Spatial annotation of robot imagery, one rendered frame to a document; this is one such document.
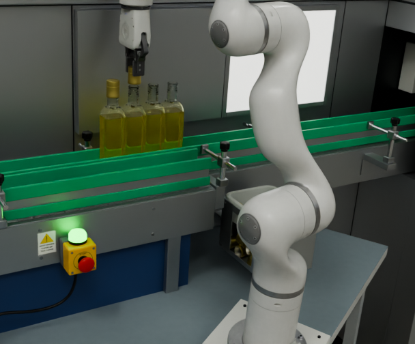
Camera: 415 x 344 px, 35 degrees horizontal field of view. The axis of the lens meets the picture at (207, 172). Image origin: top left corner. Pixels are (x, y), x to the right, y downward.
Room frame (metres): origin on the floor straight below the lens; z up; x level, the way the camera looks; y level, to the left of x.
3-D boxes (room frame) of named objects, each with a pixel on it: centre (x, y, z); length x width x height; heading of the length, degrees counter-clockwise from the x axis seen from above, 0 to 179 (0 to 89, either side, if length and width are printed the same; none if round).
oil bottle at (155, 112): (1.70, 0.16, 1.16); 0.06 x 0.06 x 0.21; 33
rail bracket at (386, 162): (2.01, -0.57, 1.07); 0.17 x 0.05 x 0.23; 32
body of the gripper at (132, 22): (1.67, 0.21, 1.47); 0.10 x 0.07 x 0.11; 31
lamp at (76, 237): (1.39, 0.30, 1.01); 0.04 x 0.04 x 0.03
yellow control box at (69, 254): (1.38, 0.30, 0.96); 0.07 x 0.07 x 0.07; 32
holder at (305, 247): (1.67, -0.16, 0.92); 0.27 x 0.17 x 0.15; 32
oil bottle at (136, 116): (1.67, 0.21, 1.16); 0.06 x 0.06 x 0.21; 31
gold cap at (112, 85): (1.64, 0.26, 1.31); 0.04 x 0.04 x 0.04
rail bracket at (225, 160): (1.67, -0.03, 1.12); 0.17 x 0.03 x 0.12; 32
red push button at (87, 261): (1.34, 0.28, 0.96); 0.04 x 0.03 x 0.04; 122
